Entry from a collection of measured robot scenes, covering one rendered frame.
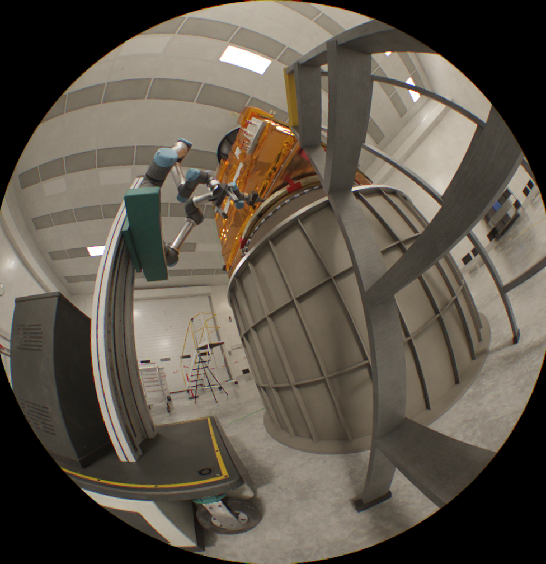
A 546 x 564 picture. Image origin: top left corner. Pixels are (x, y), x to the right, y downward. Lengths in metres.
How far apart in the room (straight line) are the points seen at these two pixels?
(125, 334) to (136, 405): 0.33
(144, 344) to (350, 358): 8.42
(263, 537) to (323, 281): 0.99
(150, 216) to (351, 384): 1.11
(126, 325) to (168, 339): 7.65
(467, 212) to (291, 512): 0.77
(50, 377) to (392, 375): 0.83
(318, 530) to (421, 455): 0.40
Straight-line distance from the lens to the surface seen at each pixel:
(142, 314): 9.07
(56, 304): 0.67
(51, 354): 0.64
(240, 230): 1.86
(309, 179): 1.48
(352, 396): 0.79
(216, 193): 0.96
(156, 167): 0.89
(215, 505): 0.57
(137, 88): 4.98
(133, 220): 0.85
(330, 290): 0.73
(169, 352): 8.40
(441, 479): 0.31
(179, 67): 4.84
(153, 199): 0.77
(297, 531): 0.67
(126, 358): 0.87
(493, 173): 0.16
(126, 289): 0.97
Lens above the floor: 0.57
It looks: 24 degrees up
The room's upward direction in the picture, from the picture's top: 21 degrees counter-clockwise
